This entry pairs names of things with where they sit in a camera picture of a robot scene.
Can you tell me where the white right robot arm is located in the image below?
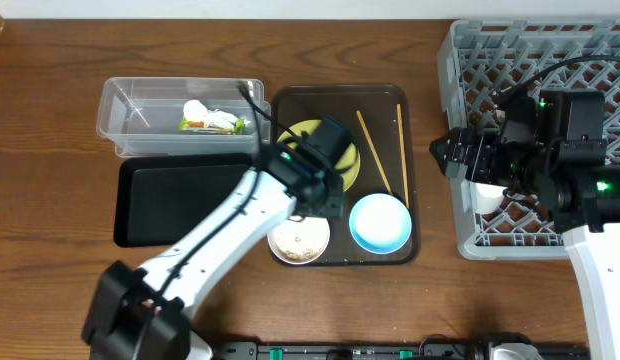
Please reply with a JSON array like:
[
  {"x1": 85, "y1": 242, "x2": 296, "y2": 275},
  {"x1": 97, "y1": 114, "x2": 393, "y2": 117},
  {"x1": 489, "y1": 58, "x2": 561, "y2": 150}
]
[{"x1": 430, "y1": 89, "x2": 620, "y2": 359}]

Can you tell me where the yellow plate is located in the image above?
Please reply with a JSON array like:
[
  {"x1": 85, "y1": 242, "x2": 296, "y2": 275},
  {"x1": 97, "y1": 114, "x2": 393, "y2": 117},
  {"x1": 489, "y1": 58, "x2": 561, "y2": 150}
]
[{"x1": 267, "y1": 128, "x2": 360, "y2": 195}]

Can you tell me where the left wooden chopstick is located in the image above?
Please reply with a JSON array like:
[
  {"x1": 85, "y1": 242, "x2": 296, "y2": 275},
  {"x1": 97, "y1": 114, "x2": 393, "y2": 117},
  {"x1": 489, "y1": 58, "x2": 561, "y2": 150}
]
[{"x1": 356, "y1": 110, "x2": 392, "y2": 194}]

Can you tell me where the clear plastic waste bin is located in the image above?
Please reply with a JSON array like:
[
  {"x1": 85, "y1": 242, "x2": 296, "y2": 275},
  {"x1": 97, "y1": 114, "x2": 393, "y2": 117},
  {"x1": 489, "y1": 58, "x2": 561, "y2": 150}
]
[{"x1": 97, "y1": 77, "x2": 270, "y2": 157}]

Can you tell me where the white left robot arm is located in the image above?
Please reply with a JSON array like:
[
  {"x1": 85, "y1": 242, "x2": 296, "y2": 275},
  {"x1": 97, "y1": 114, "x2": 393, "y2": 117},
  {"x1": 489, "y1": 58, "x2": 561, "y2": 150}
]
[{"x1": 81, "y1": 143, "x2": 346, "y2": 359}]

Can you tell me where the right wooden chopstick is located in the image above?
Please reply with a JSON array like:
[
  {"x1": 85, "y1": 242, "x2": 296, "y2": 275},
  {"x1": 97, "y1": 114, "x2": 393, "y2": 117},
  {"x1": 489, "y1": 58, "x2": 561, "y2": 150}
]
[{"x1": 396, "y1": 103, "x2": 410, "y2": 209}]

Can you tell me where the grey dishwasher rack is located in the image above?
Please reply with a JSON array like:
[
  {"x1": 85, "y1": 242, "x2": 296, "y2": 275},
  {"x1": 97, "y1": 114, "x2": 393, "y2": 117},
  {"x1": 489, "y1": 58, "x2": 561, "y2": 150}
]
[{"x1": 437, "y1": 19, "x2": 620, "y2": 260}]

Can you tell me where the wooden chopstick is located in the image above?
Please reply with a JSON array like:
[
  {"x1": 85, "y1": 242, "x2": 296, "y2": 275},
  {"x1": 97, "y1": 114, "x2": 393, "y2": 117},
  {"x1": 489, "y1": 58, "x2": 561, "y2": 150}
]
[
  {"x1": 356, "y1": 110, "x2": 392, "y2": 194},
  {"x1": 396, "y1": 103, "x2": 410, "y2": 209}
]

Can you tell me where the dark brown serving tray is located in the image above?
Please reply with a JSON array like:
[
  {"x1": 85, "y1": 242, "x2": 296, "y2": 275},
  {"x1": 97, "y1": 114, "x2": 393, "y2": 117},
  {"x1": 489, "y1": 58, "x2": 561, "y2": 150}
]
[{"x1": 273, "y1": 84, "x2": 421, "y2": 267}]

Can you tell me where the black waste tray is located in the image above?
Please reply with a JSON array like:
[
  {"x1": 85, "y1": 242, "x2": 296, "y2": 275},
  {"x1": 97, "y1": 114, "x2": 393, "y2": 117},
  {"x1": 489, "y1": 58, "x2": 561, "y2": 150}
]
[{"x1": 113, "y1": 154, "x2": 252, "y2": 248}]

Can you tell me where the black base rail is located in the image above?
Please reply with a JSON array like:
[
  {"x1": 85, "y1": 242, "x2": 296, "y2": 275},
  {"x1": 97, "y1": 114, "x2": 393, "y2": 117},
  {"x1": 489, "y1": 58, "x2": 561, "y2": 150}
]
[{"x1": 212, "y1": 332, "x2": 591, "y2": 360}]

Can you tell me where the green snack wrapper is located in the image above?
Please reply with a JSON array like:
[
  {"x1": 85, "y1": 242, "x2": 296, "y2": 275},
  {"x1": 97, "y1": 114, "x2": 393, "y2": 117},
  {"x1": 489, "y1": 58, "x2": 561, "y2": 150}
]
[{"x1": 178, "y1": 117, "x2": 246, "y2": 135}]

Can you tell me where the white cup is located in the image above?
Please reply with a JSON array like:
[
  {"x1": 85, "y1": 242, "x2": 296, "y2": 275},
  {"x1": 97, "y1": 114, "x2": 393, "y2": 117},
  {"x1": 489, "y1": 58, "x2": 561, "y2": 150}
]
[{"x1": 472, "y1": 183, "x2": 506, "y2": 215}]

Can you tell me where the light blue bowl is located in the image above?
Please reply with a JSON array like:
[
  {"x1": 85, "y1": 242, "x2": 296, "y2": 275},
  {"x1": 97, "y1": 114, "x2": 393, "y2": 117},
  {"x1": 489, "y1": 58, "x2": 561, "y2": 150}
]
[{"x1": 348, "y1": 193, "x2": 413, "y2": 255}]

